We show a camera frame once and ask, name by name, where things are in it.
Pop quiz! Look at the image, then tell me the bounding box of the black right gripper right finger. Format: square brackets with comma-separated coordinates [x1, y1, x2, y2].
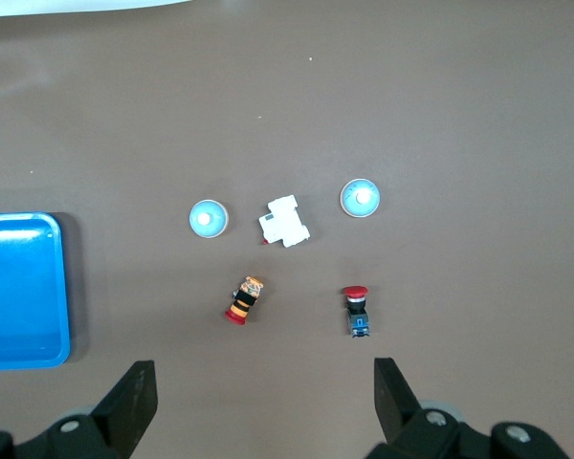
[366, 357, 490, 459]

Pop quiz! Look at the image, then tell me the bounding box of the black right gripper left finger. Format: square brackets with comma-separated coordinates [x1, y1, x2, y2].
[47, 360, 160, 459]

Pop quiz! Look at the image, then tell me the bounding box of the blue dome call bell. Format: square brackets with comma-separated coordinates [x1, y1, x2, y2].
[188, 198, 230, 239]
[339, 178, 382, 220]

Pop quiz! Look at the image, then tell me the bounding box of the blue plastic tray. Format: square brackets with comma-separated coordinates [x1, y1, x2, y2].
[0, 212, 72, 372]

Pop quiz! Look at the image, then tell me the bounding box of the red push button blue body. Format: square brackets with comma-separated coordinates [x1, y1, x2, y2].
[342, 285, 372, 339]

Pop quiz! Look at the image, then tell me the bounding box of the orange black emergency stop button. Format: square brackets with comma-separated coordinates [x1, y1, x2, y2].
[224, 274, 265, 326]

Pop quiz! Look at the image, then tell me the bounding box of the white circuit breaker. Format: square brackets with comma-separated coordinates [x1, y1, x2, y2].
[257, 193, 312, 249]

